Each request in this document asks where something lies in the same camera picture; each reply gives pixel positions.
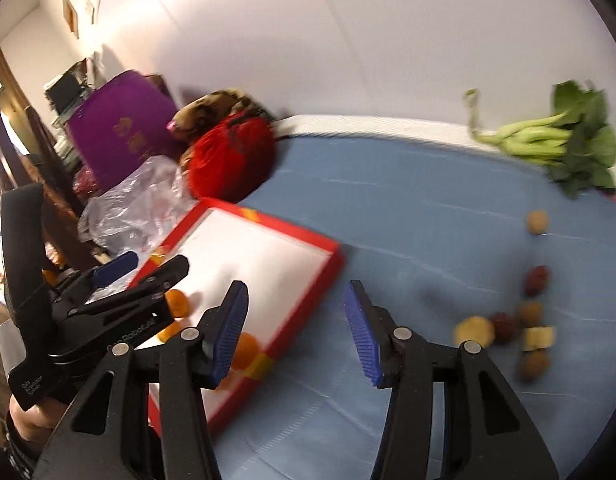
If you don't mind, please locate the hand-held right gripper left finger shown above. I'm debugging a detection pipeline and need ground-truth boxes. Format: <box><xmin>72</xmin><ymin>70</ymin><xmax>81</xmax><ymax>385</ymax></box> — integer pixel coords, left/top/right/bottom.
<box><xmin>33</xmin><ymin>281</ymin><xmax>249</xmax><ymax>480</ymax></box>

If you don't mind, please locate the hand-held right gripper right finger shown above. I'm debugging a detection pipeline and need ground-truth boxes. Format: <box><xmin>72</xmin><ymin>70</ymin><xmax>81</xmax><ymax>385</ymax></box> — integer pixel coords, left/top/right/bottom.
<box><xmin>344</xmin><ymin>280</ymin><xmax>558</xmax><ymax>480</ymax></box>

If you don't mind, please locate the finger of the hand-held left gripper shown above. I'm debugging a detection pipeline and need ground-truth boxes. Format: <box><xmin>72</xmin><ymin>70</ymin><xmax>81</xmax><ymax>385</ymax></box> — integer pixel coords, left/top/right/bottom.
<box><xmin>53</xmin><ymin>251</ymin><xmax>139</xmax><ymax>306</ymax></box>
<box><xmin>70</xmin><ymin>255</ymin><xmax>190</xmax><ymax>323</ymax></box>

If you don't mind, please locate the red box with white inside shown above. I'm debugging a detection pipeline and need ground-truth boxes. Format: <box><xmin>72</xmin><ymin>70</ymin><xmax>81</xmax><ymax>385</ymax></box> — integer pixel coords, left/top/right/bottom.
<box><xmin>128</xmin><ymin>197</ymin><xmax>345</xmax><ymax>436</ymax></box>

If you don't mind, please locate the yellow round fruit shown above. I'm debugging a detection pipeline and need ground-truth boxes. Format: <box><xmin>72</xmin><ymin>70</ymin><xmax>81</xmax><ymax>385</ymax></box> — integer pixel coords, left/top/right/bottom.
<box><xmin>454</xmin><ymin>316</ymin><xmax>496</xmax><ymax>350</ymax></box>

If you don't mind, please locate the red lychee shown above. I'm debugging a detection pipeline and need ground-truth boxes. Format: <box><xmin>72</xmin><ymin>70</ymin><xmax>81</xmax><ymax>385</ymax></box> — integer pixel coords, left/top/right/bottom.
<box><xmin>524</xmin><ymin>265</ymin><xmax>551</xmax><ymax>297</ymax></box>
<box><xmin>490</xmin><ymin>312</ymin><xmax>519</xmax><ymax>345</ymax></box>

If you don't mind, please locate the brown longan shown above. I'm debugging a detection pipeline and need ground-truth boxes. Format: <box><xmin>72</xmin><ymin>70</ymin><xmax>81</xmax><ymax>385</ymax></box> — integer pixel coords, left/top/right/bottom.
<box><xmin>518</xmin><ymin>349</ymin><xmax>551</xmax><ymax>382</ymax></box>
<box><xmin>526</xmin><ymin>210</ymin><xmax>550</xmax><ymax>235</ymax></box>
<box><xmin>518</xmin><ymin>300</ymin><xmax>544</xmax><ymax>328</ymax></box>

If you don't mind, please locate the yellow fruit chunk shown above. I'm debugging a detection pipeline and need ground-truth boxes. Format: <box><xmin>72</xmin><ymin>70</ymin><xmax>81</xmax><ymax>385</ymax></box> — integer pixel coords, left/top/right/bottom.
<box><xmin>522</xmin><ymin>326</ymin><xmax>556</xmax><ymax>351</ymax></box>

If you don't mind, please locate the person's left hand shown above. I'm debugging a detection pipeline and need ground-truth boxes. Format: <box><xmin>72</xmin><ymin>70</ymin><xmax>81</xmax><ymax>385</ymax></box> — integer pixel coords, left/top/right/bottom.
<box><xmin>8</xmin><ymin>395</ymin><xmax>69</xmax><ymax>446</ymax></box>

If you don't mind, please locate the tangerine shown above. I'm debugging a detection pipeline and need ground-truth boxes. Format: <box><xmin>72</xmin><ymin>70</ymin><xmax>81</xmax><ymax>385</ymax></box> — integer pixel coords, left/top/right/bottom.
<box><xmin>157</xmin><ymin>320</ymin><xmax>186</xmax><ymax>345</ymax></box>
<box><xmin>230</xmin><ymin>332</ymin><xmax>262</xmax><ymax>368</ymax></box>
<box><xmin>165</xmin><ymin>289</ymin><xmax>192</xmax><ymax>319</ymax></box>

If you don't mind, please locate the clear plastic bag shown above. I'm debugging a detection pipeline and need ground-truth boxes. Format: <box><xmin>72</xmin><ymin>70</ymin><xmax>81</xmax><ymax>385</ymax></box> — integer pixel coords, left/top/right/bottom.
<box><xmin>78</xmin><ymin>155</ymin><xmax>199</xmax><ymax>256</ymax></box>

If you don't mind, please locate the red knit cloth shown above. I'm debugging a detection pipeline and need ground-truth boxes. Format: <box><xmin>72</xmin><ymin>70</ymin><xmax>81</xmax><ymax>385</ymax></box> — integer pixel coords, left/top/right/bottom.
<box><xmin>188</xmin><ymin>114</ymin><xmax>276</xmax><ymax>201</ymax></box>

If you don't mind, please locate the blue quilted mat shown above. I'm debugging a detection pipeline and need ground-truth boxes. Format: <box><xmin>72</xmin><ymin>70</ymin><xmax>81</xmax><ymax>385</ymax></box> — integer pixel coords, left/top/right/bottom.
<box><xmin>148</xmin><ymin>135</ymin><xmax>616</xmax><ymax>480</ymax></box>

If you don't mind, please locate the purple box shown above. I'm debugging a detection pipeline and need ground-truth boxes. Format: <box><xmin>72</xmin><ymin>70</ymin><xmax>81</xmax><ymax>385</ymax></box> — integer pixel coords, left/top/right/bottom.
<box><xmin>68</xmin><ymin>71</ymin><xmax>186</xmax><ymax>193</ymax></box>

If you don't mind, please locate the brown patterned cloth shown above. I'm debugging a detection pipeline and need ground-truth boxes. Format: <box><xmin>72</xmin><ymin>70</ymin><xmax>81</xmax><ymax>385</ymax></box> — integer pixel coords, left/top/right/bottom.
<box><xmin>170</xmin><ymin>89</ymin><xmax>273</xmax><ymax>143</ymax></box>

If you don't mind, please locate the computer monitor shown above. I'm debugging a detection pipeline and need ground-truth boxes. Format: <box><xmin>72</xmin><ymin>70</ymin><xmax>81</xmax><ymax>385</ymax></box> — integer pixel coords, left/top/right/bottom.
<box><xmin>44</xmin><ymin>72</ymin><xmax>84</xmax><ymax>111</ymax></box>

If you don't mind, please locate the bok choy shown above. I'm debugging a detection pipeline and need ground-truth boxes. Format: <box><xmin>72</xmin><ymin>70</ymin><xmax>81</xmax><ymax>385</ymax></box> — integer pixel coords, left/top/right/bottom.
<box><xmin>462</xmin><ymin>80</ymin><xmax>616</xmax><ymax>198</ymax></box>

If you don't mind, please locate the wooden door frame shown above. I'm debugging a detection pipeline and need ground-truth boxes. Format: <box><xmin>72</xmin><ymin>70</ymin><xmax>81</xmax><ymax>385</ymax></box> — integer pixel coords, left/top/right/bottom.
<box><xmin>0</xmin><ymin>47</ymin><xmax>39</xmax><ymax>186</ymax></box>

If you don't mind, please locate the wooden picture frame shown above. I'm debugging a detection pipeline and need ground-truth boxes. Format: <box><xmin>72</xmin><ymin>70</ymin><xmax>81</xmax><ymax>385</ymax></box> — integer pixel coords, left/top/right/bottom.
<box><xmin>62</xmin><ymin>0</ymin><xmax>80</xmax><ymax>40</ymax></box>

